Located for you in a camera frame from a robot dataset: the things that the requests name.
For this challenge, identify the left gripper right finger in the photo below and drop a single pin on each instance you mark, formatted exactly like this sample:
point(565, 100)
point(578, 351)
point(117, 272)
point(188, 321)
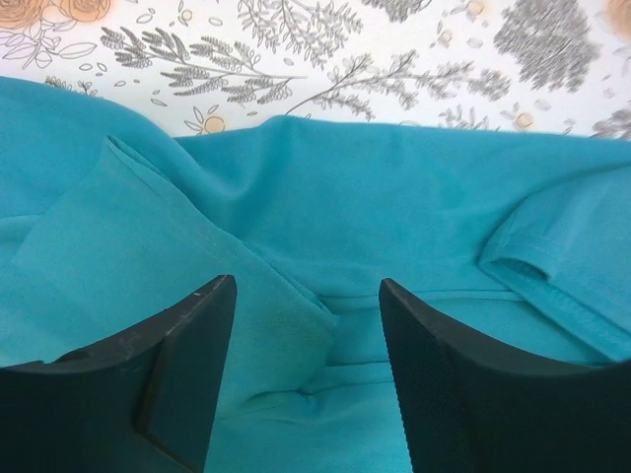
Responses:
point(471, 403)

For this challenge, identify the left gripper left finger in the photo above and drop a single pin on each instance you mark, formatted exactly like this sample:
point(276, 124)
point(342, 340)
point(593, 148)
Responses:
point(141, 400)

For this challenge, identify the floral patterned table mat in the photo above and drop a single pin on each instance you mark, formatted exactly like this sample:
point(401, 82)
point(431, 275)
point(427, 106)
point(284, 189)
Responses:
point(200, 67)

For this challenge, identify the teal blue t shirt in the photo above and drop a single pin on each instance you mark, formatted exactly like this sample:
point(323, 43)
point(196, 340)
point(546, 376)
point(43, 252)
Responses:
point(107, 221)

